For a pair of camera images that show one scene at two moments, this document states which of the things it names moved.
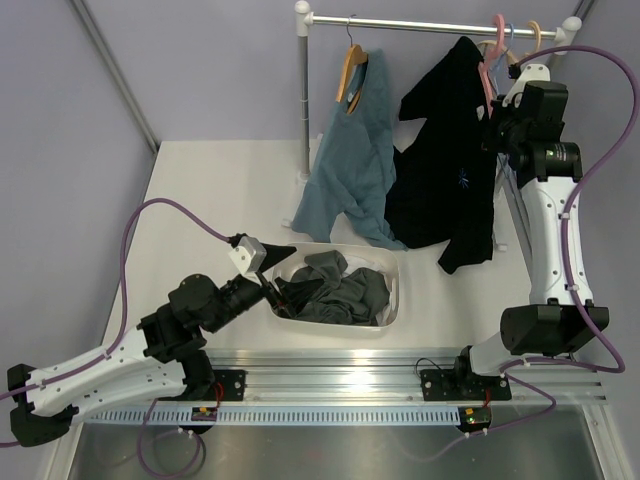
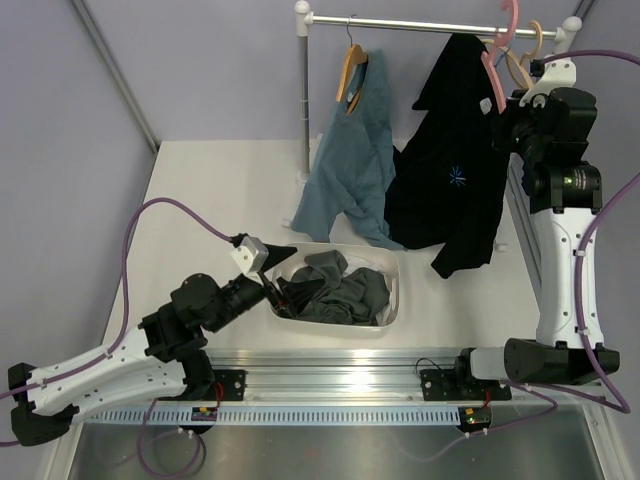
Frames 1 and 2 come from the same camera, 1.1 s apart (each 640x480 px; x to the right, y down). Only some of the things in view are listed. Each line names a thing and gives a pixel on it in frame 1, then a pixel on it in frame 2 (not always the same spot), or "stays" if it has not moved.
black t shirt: (442, 182) stays
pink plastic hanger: (498, 21) to (490, 59)
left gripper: (294, 294) stays
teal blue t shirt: (356, 164) stays
